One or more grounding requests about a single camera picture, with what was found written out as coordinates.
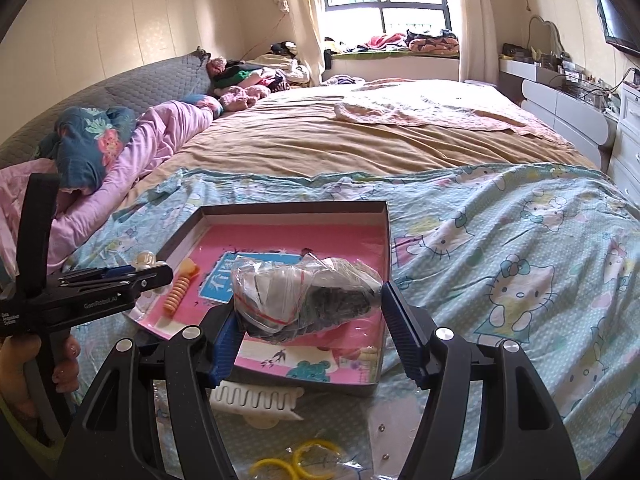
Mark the person's left hand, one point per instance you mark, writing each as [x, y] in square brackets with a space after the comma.
[10, 360]

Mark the grey quilted headboard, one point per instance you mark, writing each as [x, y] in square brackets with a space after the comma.
[135, 85]

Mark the black flat television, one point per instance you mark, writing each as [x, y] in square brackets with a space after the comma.
[617, 20]

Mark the white vanity table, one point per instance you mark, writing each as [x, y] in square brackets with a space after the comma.
[560, 105]

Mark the small floral pillow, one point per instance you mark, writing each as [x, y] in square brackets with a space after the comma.
[207, 104]

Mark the bag of yellow hair rings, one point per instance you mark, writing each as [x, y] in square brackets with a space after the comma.
[312, 445]

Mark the grey cardboard box tray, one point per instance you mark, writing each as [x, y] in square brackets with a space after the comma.
[280, 209]

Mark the clothes on window sill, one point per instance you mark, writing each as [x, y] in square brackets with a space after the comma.
[395, 42]

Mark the pile of clothes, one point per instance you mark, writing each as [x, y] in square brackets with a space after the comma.
[240, 75]

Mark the cream curtain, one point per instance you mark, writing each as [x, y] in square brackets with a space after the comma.
[470, 10]
[300, 10]

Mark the pink quilt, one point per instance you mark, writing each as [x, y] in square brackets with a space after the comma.
[150, 145]

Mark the pink picture book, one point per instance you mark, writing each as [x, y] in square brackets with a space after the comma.
[260, 242]

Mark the clear plastic stud pack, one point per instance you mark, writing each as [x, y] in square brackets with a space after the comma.
[395, 425]

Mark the white drawer cabinet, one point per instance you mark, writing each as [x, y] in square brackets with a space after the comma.
[627, 140]

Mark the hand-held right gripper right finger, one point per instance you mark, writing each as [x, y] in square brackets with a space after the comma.
[405, 340]

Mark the blue floral pillow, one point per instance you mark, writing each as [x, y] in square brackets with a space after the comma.
[85, 140]

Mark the printed cartoon cat blanket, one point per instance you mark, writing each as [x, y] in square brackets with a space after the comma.
[500, 240]

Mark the pearl hair clip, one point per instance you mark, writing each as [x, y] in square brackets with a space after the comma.
[146, 259]

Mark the orange hair clip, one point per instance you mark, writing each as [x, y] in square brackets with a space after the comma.
[177, 292]

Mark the brown bed sheet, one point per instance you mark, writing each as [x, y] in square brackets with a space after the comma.
[325, 145]

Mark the clutter of cosmetics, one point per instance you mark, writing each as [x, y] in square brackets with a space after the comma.
[570, 72]

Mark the vanity mirror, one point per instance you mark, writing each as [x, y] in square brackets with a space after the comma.
[542, 35]

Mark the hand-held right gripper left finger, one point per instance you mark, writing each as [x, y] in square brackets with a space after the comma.
[225, 342]

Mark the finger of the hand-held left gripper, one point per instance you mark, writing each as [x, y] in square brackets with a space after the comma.
[157, 277]
[122, 271]

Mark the pink plush blanket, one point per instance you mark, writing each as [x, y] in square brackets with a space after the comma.
[240, 97]

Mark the white comb hair clip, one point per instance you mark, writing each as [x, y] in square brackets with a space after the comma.
[250, 397]

